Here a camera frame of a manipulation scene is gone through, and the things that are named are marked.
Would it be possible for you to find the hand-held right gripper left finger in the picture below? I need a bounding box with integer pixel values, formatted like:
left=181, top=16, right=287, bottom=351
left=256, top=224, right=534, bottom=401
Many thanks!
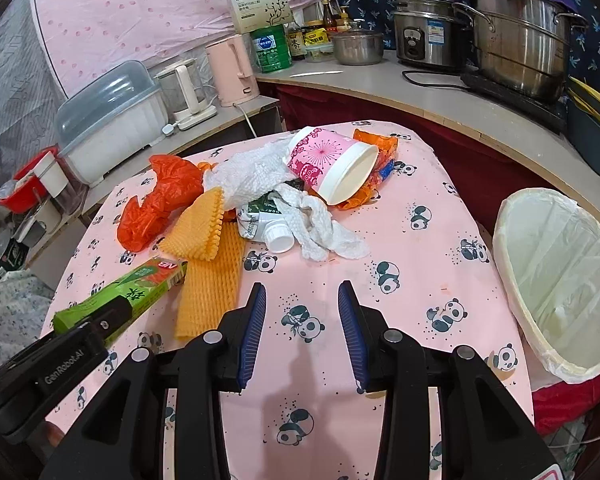
left=39, top=282, right=268, bottom=480

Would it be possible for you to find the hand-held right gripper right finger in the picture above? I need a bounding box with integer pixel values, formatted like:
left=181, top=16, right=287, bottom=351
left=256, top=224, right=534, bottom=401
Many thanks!
left=337, top=280, right=566, bottom=480

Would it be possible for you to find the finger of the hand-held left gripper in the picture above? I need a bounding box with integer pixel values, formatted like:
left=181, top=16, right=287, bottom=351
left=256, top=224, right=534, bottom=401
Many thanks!
left=86, top=308, right=131, bottom=347

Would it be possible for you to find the green cardboard box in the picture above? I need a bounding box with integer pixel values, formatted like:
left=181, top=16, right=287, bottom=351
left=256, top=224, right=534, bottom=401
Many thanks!
left=54, top=257, right=188, bottom=346

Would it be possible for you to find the orange printed plastic bag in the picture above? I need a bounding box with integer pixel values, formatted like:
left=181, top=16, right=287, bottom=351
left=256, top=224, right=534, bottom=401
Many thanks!
left=337, top=129, right=400, bottom=210

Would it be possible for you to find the pink white paper roll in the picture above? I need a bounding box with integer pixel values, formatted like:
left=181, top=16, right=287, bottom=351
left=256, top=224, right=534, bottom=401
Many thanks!
left=286, top=127, right=380, bottom=206

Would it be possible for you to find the bin with white liner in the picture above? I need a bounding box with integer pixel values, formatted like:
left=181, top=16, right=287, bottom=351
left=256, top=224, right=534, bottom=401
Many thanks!
left=492, top=187, right=600, bottom=386

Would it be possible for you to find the orange foam net sleeve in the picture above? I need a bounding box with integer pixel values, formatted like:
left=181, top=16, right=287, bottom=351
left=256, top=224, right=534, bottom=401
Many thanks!
left=157, top=187, right=226, bottom=262
left=175, top=220, right=246, bottom=342

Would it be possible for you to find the floral grey cloth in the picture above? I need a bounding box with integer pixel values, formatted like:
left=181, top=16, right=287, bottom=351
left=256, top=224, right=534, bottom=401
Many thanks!
left=0, top=280, right=56, bottom=376

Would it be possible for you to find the pink panda tablecloth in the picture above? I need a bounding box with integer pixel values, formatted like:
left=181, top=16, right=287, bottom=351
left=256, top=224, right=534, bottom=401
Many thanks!
left=40, top=120, right=536, bottom=480

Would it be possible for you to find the crumpled white paper towel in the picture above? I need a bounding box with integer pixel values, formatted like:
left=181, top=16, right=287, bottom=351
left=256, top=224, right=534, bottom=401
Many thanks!
left=275, top=182, right=371, bottom=262

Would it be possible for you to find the white bottle green label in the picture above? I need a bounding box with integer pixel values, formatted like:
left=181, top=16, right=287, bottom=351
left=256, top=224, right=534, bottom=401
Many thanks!
left=237, top=192, right=296, bottom=253

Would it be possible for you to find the clear plastic container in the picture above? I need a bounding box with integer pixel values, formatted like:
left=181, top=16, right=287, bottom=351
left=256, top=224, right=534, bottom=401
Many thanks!
left=45, top=180, right=88, bottom=231

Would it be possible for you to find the plastic bottle green label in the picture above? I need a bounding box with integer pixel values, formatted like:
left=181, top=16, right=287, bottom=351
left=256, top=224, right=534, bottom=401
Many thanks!
left=0, top=205, right=31, bottom=281

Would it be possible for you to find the red plastic bag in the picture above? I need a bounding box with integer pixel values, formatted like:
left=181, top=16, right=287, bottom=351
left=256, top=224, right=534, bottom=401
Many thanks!
left=117, top=155, right=206, bottom=252

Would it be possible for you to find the red plastic basket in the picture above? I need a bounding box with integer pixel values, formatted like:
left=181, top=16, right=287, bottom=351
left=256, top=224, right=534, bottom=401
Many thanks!
left=0, top=147, right=61, bottom=213

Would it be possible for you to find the crumpled white plastic bag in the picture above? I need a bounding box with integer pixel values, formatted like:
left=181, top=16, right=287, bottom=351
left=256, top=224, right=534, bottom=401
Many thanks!
left=202, top=137, right=301, bottom=208

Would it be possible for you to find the white canister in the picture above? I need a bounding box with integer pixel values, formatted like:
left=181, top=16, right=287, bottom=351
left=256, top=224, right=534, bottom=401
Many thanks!
left=32, top=152, right=70, bottom=196

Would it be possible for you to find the white dish drainer box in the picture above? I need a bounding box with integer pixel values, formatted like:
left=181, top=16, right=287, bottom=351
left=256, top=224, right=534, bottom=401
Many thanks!
left=54, top=60, right=168, bottom=186

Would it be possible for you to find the red cloth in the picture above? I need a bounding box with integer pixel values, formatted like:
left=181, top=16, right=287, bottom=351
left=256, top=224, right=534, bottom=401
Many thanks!
left=532, top=365, right=600, bottom=436

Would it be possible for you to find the pink electric kettle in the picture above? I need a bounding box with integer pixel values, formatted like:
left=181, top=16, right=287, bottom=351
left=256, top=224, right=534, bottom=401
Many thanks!
left=205, top=34, right=261, bottom=107

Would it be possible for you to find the clear food container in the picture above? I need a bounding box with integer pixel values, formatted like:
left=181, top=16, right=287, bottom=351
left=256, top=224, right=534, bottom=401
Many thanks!
left=305, top=42, right=336, bottom=63

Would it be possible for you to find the black induction cooker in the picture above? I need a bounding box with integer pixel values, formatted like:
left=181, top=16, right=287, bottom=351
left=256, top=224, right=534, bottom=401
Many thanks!
left=460, top=72, right=571, bottom=133

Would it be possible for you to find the green tin can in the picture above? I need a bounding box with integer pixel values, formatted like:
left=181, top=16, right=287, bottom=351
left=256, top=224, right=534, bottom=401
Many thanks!
left=250, top=25, right=293, bottom=74

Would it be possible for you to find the small steel pot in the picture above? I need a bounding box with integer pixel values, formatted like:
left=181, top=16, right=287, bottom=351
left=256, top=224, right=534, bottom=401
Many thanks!
left=330, top=20, right=385, bottom=66

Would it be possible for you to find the dark bottle white label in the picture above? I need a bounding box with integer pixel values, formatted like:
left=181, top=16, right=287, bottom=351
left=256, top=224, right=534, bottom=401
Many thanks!
left=287, top=22, right=306, bottom=62

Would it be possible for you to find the yellow label jar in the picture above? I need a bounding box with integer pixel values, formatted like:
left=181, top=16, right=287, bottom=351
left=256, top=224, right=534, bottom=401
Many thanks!
left=302, top=20, right=329, bottom=53

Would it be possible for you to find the dark teal basin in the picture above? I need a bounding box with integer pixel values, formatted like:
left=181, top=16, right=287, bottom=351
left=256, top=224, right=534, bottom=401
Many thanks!
left=565, top=77, right=600, bottom=186

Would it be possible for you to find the steel rice cooker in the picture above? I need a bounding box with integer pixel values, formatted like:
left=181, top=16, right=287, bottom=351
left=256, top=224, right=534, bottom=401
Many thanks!
left=392, top=0, right=473, bottom=73

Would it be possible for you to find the pink dotted curtain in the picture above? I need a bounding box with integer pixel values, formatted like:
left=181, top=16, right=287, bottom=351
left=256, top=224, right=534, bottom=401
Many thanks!
left=32, top=0, right=331, bottom=101

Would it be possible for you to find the beige cardboard box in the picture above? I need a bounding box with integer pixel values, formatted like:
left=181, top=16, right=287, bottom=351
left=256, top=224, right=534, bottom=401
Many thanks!
left=227, top=0, right=290, bottom=34

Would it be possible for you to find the large steel steamer pot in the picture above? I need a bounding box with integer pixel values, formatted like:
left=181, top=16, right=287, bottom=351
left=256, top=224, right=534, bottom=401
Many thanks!
left=452, top=0, right=588, bottom=101

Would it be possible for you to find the white kettle cable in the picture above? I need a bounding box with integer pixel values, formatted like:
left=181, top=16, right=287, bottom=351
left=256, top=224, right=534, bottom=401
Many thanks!
left=232, top=102, right=258, bottom=137

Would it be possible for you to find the glass kettle white handle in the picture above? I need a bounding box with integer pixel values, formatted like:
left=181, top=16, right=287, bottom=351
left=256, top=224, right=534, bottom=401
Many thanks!
left=155, top=58, right=218, bottom=132

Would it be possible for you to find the black power cable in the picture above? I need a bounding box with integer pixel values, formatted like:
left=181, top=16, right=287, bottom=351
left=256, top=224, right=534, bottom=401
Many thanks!
left=401, top=69, right=468, bottom=92

